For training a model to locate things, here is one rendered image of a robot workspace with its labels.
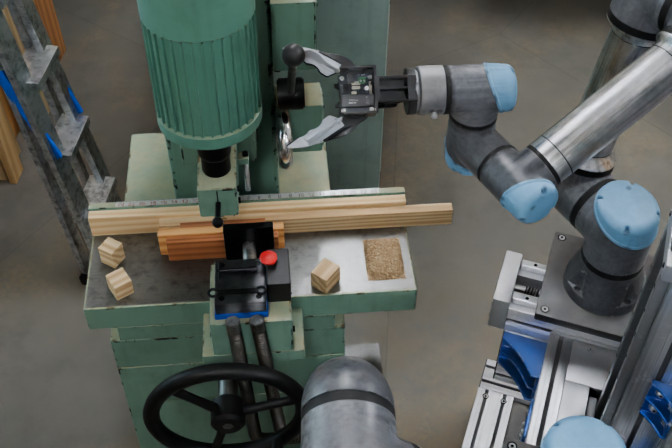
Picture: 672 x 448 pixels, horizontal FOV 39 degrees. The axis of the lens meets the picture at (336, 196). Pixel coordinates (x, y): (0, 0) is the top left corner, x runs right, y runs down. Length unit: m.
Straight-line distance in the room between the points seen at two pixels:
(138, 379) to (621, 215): 0.96
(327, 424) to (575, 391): 0.82
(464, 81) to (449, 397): 1.39
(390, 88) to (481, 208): 1.76
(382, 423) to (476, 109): 0.54
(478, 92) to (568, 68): 2.32
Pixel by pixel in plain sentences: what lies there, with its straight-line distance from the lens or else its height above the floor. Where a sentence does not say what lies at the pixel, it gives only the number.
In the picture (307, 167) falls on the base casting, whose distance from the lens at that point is 2.07.
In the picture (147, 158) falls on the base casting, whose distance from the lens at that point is 2.13.
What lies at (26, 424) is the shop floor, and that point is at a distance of 2.73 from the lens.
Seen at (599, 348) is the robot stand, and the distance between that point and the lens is 1.92.
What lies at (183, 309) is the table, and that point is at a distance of 1.73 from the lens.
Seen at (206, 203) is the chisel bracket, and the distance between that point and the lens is 1.68.
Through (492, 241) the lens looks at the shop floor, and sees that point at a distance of 3.03.
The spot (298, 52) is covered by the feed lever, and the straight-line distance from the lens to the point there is 1.37.
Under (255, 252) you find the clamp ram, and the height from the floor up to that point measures 0.96.
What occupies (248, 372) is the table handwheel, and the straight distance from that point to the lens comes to 1.56.
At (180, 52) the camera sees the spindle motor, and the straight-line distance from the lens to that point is 1.42.
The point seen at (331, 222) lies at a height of 0.92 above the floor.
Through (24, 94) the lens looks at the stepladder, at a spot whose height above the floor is 0.73.
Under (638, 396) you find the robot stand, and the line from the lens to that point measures 1.62.
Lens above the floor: 2.25
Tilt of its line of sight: 46 degrees down
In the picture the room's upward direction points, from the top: 1 degrees clockwise
